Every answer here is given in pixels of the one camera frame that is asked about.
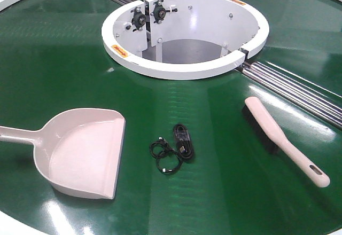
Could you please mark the pink plastic dustpan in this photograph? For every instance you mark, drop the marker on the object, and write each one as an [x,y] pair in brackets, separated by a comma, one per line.
[78,151]

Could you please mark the pink hand brush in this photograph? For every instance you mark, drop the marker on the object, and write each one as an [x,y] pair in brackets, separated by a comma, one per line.
[275,138]

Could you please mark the left black bearing block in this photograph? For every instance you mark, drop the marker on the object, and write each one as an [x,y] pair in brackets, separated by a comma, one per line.
[139,19]

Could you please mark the black bearing block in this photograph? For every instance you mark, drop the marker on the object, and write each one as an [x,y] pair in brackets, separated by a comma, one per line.
[139,19]
[159,11]

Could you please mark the right black bearing block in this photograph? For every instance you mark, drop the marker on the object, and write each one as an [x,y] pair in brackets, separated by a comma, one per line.
[159,11]

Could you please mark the right steel roller strip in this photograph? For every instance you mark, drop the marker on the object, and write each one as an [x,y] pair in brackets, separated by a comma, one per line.
[298,93]

